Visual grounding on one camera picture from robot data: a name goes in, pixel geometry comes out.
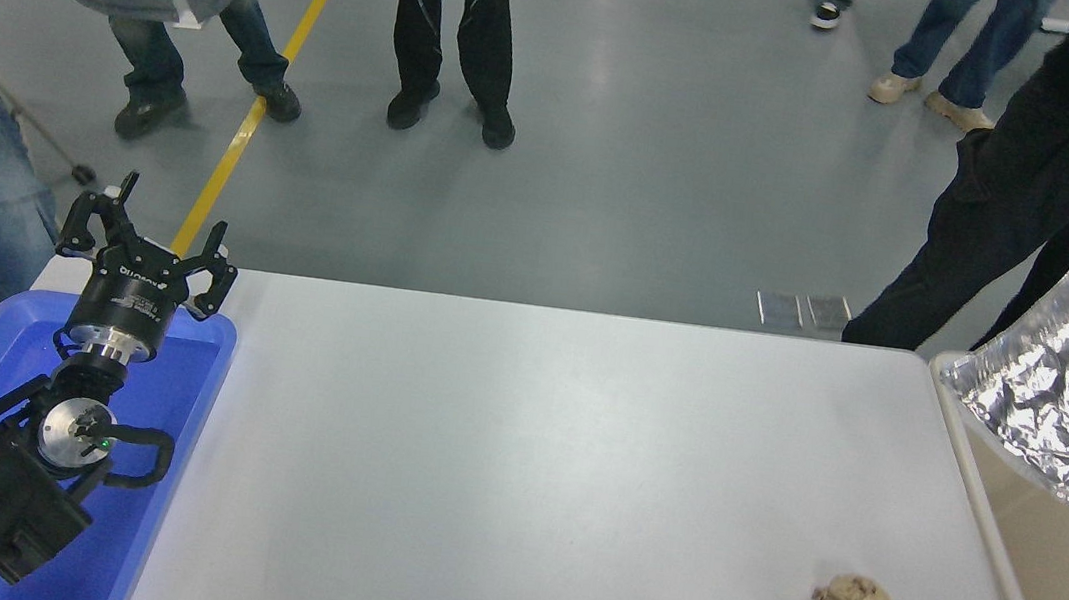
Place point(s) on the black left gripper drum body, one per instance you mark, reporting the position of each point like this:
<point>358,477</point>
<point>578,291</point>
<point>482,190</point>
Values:
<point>126,304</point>

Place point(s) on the foil plate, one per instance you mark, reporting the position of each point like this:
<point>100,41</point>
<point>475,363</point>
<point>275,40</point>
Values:
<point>1068,391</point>

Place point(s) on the metal floor plate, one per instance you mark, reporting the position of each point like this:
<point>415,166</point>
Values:
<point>828,312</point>
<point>780,309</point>

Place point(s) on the blue plastic tray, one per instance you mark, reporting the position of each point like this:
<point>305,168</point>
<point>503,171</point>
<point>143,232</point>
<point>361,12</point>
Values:
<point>166,399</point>

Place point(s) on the white wheeled chair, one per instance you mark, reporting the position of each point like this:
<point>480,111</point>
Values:
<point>18,110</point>

